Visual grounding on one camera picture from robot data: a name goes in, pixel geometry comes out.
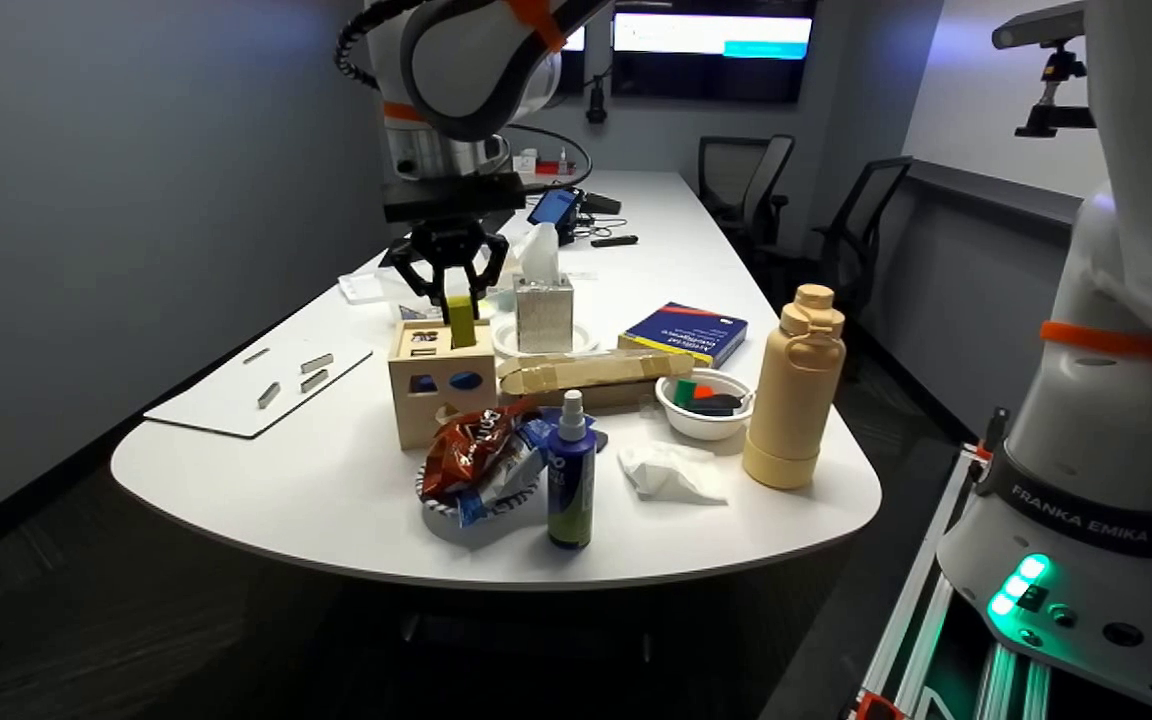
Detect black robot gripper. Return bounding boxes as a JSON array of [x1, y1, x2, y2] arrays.
[[380, 218, 513, 333]]

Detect black office chair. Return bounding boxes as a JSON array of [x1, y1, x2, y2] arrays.
[[698, 130, 800, 261], [822, 152, 918, 322]]

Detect thin black cable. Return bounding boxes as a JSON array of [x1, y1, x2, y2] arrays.
[[502, 121, 602, 198]]

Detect blue snack bag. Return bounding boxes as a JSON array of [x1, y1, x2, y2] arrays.
[[417, 407, 617, 551]]

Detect tan water bottle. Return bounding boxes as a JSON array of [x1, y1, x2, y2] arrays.
[[737, 282, 853, 497]]

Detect wooden shape sorter box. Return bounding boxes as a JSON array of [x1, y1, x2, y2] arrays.
[[383, 318, 503, 455]]

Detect patterned tissue box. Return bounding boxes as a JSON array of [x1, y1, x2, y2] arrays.
[[507, 221, 579, 361]]

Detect red snack bag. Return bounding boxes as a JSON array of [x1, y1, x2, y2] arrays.
[[417, 399, 541, 510]]

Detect white round bowl plate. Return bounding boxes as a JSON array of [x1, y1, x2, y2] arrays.
[[648, 364, 758, 450]]

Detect crumpled white tissue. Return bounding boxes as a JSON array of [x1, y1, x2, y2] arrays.
[[611, 446, 734, 512]]

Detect white flat board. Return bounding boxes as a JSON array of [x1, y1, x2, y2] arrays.
[[141, 337, 380, 446]]

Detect yellow wooden block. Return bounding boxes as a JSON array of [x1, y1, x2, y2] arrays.
[[445, 267, 479, 351]]

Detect blue flat object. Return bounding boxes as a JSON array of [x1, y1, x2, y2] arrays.
[[526, 186, 590, 231]]

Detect white metal stand frame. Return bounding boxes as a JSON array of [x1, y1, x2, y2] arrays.
[[846, 436, 1048, 720]]

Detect blue textbook yellow spine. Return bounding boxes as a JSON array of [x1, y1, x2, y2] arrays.
[[617, 298, 758, 371]]

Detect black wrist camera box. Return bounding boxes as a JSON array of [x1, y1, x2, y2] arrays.
[[380, 172, 537, 228]]

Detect wall mounted tv monitor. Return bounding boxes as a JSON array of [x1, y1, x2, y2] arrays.
[[562, 5, 822, 107]]

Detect grey camera on mount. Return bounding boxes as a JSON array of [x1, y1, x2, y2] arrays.
[[990, 0, 1101, 144]]

